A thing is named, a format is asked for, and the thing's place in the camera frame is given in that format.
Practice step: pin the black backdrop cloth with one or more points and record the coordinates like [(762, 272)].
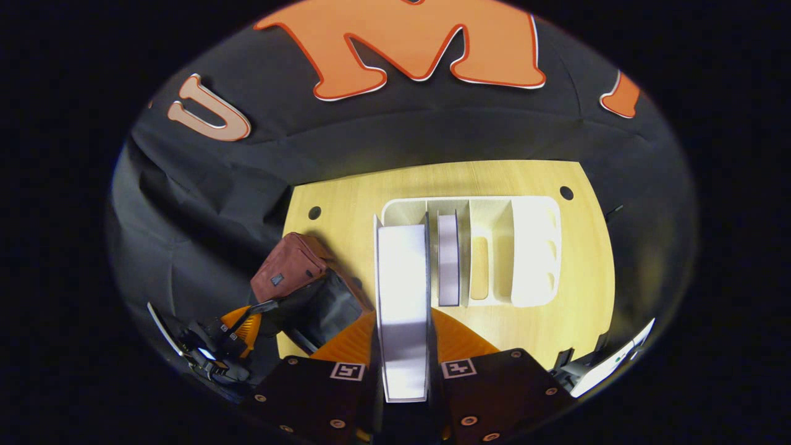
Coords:
[(432, 130)]

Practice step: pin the red schoolbag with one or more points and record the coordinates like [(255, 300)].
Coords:
[(290, 266)]

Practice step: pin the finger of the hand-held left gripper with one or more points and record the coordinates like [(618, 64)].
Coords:
[(244, 327)]

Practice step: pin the dark blue cover book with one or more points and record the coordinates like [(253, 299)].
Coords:
[(448, 259)]

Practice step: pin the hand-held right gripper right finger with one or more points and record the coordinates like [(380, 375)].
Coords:
[(494, 402)]

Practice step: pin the white spine book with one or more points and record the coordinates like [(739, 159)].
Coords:
[(401, 296)]

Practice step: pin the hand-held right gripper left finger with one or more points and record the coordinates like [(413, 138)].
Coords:
[(309, 395)]

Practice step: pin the white device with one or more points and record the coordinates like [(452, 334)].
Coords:
[(609, 368)]

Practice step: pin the white bookshelf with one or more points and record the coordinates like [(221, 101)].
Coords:
[(534, 253)]

